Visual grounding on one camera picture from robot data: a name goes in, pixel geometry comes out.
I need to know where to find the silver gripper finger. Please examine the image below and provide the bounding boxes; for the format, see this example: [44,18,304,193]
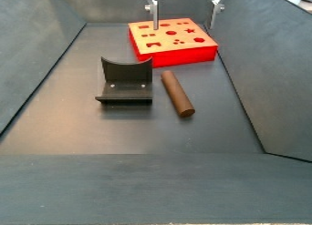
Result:
[209,0,224,29]
[144,0,158,30]

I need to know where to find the brown oval rod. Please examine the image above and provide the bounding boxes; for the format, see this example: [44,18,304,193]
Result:
[161,70,196,118]

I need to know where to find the black curved cradle fixture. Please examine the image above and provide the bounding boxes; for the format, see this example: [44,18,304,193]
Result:
[95,58,153,103]

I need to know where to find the red shape sorter block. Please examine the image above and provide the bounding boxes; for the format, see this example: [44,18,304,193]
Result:
[129,18,219,67]

